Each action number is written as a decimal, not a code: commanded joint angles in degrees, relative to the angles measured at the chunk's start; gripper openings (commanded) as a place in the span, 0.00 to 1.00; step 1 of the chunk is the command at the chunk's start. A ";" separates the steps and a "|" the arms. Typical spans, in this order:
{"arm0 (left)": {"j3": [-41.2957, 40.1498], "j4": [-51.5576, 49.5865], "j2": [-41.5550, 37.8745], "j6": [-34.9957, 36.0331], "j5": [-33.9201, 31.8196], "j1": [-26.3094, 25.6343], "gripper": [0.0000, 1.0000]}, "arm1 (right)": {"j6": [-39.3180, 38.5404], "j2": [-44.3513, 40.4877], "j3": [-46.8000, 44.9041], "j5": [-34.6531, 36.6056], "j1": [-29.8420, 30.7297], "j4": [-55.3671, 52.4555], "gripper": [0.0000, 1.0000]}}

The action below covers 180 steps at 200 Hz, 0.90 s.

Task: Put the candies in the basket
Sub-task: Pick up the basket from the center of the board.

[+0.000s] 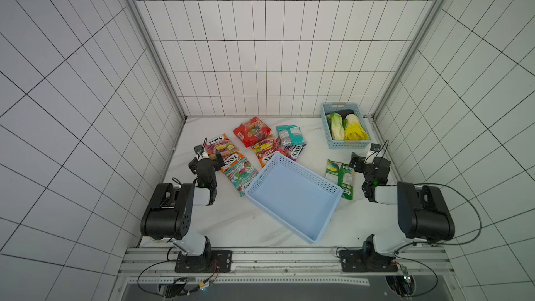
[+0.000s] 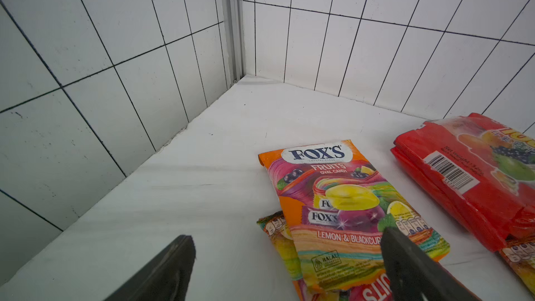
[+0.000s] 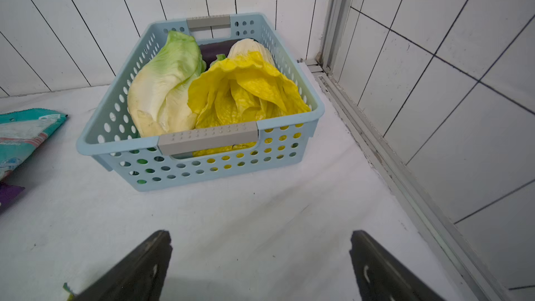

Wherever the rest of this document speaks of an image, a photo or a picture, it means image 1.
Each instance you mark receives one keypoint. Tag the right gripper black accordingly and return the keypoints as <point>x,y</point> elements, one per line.
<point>368,164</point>

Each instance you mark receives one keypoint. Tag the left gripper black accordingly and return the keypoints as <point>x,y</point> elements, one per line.
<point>205,164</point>

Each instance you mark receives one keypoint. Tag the pink yellow Fox's bag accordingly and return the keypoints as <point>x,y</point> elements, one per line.
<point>221,145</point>

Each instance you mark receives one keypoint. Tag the teal candy bag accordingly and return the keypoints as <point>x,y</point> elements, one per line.
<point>238,169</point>
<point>290,135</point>

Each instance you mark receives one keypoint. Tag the light blue plastic basket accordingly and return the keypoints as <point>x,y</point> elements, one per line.
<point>295,196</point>

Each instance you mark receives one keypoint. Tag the purple Fox's candy bag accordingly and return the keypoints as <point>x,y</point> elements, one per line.
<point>292,152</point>

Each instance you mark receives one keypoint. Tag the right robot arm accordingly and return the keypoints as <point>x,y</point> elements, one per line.
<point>422,213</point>

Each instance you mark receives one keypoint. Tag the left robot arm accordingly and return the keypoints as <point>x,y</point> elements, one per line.
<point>170,209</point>

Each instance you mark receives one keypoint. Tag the small teal vegetable basket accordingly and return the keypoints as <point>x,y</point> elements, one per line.
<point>328,108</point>

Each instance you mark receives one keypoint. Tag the green snack bag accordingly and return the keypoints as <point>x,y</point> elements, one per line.
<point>342,175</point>

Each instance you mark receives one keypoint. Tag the yellow cabbage toy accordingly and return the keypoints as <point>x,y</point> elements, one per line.
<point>354,130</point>

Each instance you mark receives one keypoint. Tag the red candy bag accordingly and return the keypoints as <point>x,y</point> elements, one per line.
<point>252,132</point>

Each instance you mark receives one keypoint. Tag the orange Fox's candy bag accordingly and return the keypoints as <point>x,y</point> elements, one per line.
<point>265,149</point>

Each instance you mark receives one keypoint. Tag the dark eggplant toy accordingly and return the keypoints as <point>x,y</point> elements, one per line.
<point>344,113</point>

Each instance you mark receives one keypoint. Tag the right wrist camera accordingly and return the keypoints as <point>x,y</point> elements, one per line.
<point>375,147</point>

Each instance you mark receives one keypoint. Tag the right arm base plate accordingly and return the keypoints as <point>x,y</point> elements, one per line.
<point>368,261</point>

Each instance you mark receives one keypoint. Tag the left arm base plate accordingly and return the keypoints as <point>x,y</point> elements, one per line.
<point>214,261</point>

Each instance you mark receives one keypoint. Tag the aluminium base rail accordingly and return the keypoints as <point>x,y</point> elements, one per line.
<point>160,265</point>

